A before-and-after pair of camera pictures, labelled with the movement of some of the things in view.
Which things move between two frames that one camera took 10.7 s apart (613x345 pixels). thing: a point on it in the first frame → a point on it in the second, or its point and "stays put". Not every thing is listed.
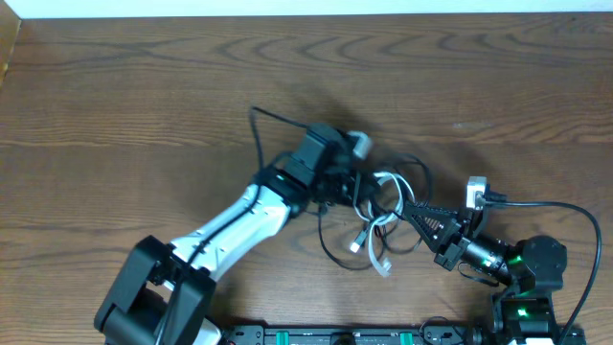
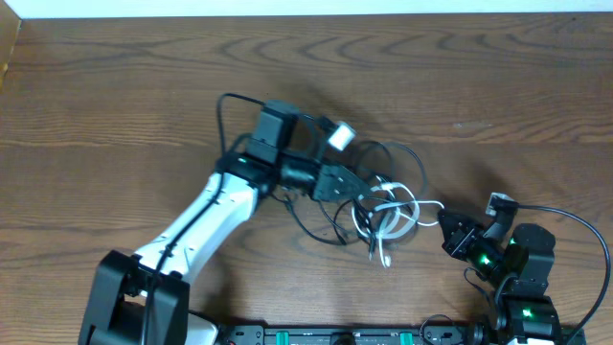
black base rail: x=431 y=334 stays put
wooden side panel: x=10 y=29 stays put
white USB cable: x=385 y=267 → x=390 y=211
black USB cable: x=381 y=257 → x=367 y=196
